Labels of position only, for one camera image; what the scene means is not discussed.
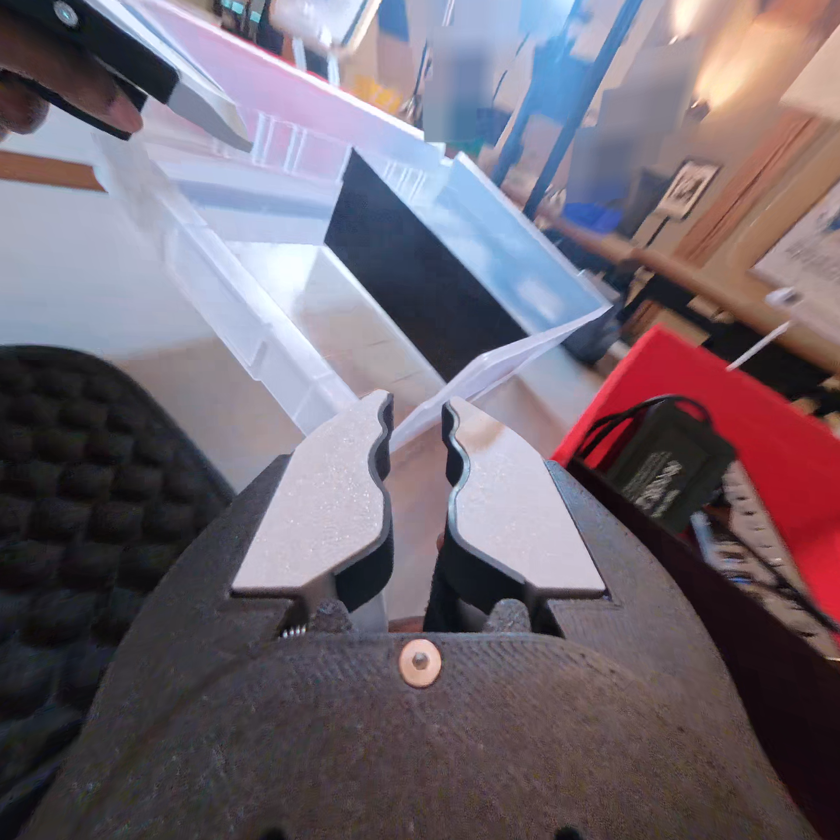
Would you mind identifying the grey multi-port usb hub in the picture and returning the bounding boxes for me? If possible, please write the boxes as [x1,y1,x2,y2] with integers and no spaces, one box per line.
[689,459,840,657]

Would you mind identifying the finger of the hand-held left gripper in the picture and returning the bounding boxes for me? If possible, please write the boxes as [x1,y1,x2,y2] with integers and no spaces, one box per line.
[166,77,255,154]

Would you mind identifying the black honeycomb mesh cushion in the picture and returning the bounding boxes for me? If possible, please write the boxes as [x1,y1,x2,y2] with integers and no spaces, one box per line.
[0,346,236,840]

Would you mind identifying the clear plastic bin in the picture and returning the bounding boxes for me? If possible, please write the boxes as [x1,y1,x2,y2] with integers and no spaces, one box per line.
[92,0,616,455]

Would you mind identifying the red plastic bin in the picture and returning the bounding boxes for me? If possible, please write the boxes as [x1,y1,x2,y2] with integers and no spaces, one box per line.
[550,326,840,641]

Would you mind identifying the black power adapter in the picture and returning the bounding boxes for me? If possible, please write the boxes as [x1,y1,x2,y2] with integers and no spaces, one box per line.
[577,395,737,534]

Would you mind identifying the blue storage bin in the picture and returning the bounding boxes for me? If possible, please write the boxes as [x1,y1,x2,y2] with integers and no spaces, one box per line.
[563,200,623,235]

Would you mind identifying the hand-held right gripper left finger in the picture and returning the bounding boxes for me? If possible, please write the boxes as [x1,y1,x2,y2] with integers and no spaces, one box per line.
[231,389,396,613]

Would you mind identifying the person's left hand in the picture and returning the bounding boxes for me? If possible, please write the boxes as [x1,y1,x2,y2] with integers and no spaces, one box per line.
[0,12,145,142]

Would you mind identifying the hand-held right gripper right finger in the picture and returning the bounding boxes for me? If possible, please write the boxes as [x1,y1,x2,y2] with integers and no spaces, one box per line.
[425,395,607,632]

